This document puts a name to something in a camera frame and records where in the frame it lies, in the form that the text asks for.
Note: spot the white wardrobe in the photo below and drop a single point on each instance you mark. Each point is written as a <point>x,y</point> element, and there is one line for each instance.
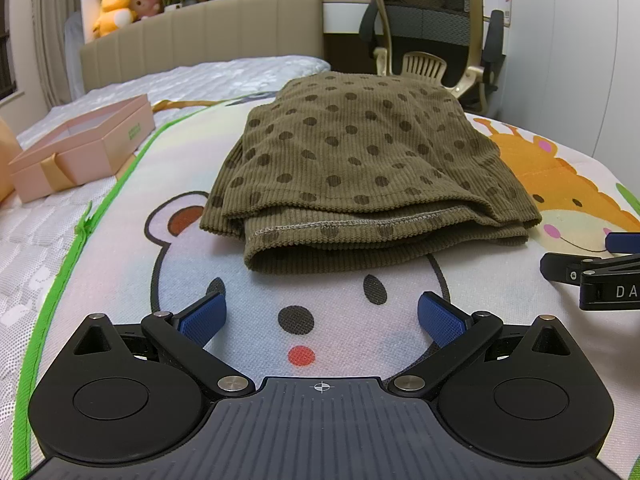
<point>575,60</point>

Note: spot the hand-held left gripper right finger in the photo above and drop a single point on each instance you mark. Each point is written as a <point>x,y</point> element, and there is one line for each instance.
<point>442,317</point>

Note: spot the beige mesh office chair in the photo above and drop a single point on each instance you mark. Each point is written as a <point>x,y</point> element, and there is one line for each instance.
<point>430,20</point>

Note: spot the brown ribbed garment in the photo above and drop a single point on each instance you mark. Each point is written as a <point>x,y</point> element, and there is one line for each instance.
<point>360,160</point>

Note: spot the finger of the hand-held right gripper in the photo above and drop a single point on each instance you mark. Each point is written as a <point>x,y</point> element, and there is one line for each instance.
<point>565,267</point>
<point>622,242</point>

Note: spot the pink gift box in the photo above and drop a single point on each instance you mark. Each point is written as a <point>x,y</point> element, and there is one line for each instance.
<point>85,130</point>

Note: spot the yellow plush toy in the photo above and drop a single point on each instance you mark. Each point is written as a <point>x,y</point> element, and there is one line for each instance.
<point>116,10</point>

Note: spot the dark window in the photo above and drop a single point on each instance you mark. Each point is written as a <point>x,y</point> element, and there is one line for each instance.
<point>4,60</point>

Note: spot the animal printed play mat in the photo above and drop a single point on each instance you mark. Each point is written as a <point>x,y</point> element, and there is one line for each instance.
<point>125,260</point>

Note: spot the beige padded headboard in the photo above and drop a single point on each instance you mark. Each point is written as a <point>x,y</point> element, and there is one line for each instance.
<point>225,25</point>

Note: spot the grey curtain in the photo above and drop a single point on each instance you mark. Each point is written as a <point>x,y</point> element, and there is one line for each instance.
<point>55,35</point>

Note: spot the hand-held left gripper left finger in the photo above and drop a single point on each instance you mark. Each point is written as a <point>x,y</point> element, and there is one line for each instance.
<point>202,317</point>

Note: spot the pink plush toy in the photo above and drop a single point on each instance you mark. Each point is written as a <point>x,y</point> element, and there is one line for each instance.
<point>146,0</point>

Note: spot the white desk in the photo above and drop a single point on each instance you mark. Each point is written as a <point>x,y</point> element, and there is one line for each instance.
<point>345,15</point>

